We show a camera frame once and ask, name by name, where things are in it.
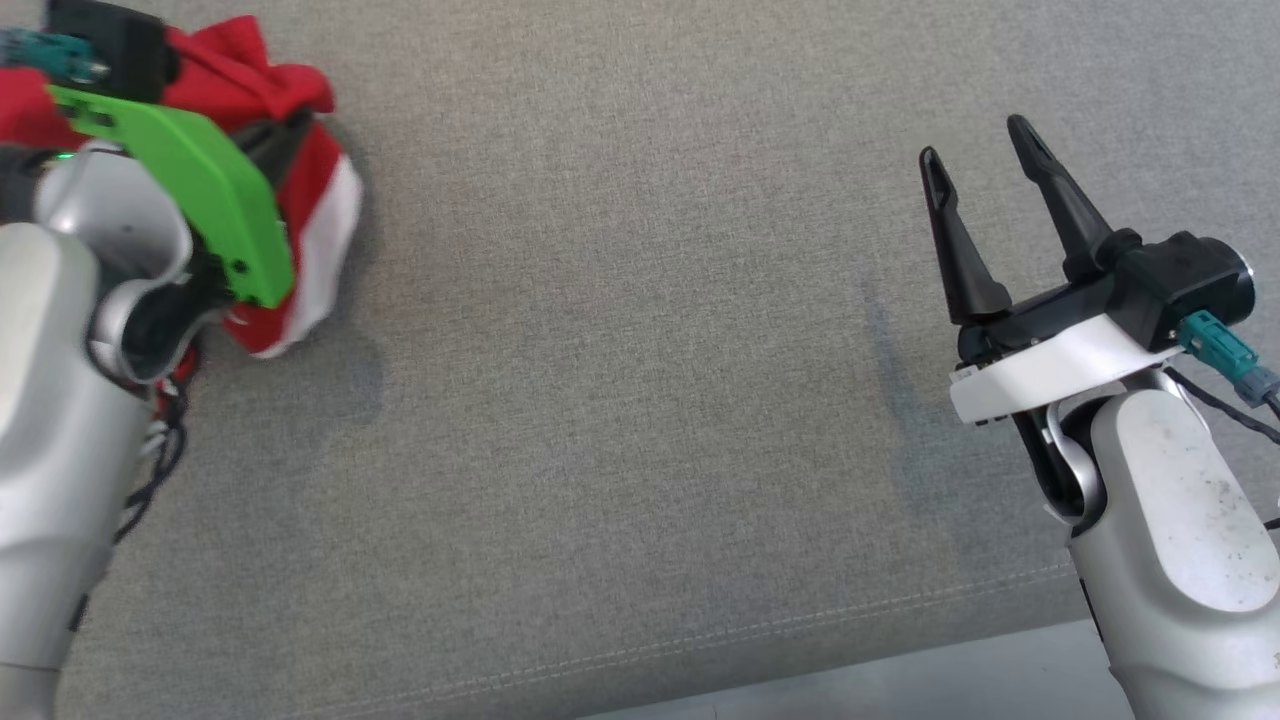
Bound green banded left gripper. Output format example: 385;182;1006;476
48;85;314;311

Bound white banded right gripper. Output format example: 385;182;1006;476
918;114;1193;429

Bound red shorts white stripe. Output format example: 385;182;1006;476
0;14;364;359

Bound right camera cable teal plug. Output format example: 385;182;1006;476
1165;310;1280;531

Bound camera cable teal plug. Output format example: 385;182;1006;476
0;28;111;83
1165;310;1280;531

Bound left camera cable teal plug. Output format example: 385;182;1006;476
0;28;111;83

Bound left arm wire bundle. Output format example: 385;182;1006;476
115;340;201;546

